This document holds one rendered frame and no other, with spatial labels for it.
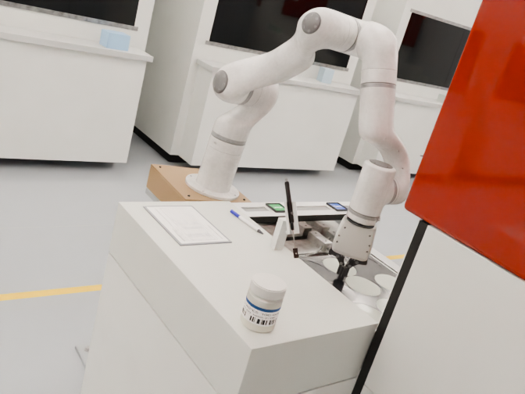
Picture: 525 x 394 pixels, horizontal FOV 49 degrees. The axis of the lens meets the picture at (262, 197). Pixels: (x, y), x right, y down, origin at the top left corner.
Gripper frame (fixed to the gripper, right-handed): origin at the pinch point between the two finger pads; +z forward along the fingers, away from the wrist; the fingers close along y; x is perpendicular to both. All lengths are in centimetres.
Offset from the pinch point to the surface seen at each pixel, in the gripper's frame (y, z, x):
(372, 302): -9.3, 2.1, 7.6
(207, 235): 35.2, -4.7, 17.0
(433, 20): -30, -76, -499
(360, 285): -5.7, 2.0, 0.6
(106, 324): 55, 29, 19
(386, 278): -12.9, 2.1, -9.9
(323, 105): 44, 22, -383
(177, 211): 46.2, -4.7, 8.9
